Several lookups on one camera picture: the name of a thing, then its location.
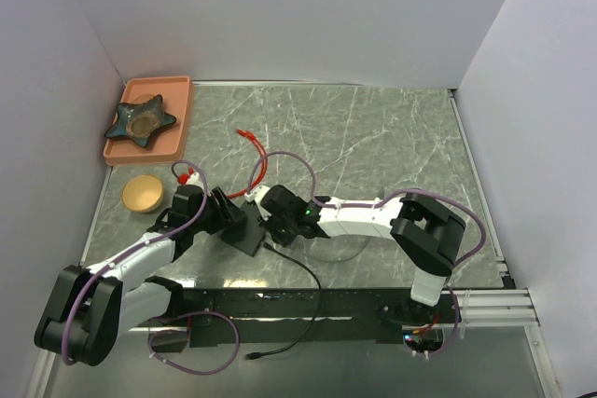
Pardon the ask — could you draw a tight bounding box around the dark star-shaped dish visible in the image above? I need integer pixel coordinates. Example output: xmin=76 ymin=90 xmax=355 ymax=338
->
xmin=104 ymin=94 xmax=177 ymax=148

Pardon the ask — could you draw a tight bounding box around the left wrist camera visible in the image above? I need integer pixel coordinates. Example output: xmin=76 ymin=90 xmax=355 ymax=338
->
xmin=177 ymin=170 xmax=206 ymax=190

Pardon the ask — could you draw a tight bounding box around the red cable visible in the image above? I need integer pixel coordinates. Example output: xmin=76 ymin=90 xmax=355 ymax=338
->
xmin=228 ymin=128 xmax=269 ymax=199

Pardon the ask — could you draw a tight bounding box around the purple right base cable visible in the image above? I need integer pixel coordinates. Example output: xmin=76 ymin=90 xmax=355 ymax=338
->
xmin=410 ymin=285 xmax=466 ymax=361

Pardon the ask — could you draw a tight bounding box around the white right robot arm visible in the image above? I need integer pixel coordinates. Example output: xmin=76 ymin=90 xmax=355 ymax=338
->
xmin=245 ymin=185 xmax=465 ymax=323

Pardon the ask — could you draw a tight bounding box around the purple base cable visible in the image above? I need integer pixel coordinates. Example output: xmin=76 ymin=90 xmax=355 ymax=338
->
xmin=148 ymin=311 xmax=242 ymax=376
xmin=410 ymin=285 xmax=466 ymax=361

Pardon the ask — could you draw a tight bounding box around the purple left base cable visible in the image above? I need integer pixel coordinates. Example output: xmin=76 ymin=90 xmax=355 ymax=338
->
xmin=148 ymin=311 xmax=242 ymax=376

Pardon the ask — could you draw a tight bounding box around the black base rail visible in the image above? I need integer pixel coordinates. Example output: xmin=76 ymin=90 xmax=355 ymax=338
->
xmin=67 ymin=276 xmax=516 ymax=348

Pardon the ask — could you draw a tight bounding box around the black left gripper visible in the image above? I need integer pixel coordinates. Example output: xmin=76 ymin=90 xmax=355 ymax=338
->
xmin=189 ymin=186 xmax=245 ymax=234

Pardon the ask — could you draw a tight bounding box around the black network switch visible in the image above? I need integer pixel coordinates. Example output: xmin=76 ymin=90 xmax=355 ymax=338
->
xmin=220 ymin=201 xmax=266 ymax=257

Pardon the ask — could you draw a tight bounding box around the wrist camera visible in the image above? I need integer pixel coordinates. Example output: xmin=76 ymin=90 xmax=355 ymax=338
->
xmin=177 ymin=170 xmax=206 ymax=190
xmin=244 ymin=185 xmax=270 ymax=203

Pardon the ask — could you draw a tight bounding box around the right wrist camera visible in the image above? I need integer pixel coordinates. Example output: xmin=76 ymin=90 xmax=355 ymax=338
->
xmin=244 ymin=185 xmax=270 ymax=203

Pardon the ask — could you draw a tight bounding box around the small wooden bowl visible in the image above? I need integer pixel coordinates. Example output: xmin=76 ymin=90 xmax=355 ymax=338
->
xmin=121 ymin=174 xmax=164 ymax=213

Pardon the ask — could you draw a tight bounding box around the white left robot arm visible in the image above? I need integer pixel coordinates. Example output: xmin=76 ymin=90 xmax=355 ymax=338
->
xmin=34 ymin=185 xmax=247 ymax=366

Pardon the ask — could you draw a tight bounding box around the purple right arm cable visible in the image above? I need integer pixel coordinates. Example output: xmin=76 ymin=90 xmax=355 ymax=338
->
xmin=246 ymin=150 xmax=487 ymax=273

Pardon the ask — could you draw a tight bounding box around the pink plastic tray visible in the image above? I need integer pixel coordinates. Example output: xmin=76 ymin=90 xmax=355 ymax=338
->
xmin=104 ymin=75 xmax=194 ymax=166

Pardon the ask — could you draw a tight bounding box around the black cable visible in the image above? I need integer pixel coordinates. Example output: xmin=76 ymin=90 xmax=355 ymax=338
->
xmin=244 ymin=241 xmax=323 ymax=362

